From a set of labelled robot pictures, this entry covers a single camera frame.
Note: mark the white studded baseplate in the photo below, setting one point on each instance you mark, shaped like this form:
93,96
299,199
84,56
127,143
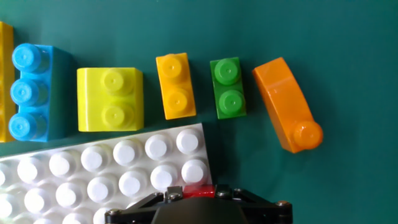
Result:
102,177

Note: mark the blue three-stud block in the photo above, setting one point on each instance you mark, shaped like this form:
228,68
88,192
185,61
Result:
43,93

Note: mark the orange curved block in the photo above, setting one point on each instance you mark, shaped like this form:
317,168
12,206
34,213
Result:
283,99

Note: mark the orange-yellow two-stud block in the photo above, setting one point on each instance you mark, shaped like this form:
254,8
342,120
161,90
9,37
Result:
175,87

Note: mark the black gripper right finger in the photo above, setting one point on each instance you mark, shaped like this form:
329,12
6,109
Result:
267,211

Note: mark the lime yellow sloped block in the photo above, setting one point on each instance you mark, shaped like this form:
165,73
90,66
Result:
93,99

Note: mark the small red block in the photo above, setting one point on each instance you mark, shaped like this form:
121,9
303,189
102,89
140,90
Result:
199,191

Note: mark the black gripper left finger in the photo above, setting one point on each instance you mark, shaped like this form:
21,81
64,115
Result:
136,211

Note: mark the green table mat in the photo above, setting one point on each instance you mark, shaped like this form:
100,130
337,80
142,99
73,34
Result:
342,62

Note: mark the green two-stud block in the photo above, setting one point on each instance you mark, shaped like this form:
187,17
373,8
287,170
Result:
228,90

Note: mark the orange-yellow four-stud block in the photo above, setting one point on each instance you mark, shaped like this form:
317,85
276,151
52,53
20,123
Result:
5,77

